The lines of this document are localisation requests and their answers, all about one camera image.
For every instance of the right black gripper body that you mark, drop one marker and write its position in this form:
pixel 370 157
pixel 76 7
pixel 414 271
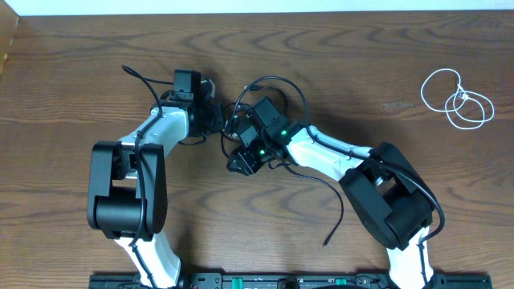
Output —
pixel 253 156

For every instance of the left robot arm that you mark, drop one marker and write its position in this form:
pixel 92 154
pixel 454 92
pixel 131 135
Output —
pixel 127 193

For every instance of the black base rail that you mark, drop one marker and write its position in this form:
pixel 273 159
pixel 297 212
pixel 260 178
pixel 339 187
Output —
pixel 219 280

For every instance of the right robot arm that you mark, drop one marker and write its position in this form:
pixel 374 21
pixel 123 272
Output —
pixel 388 196

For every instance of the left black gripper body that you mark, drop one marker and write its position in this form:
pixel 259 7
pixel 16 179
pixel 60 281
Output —
pixel 218 118

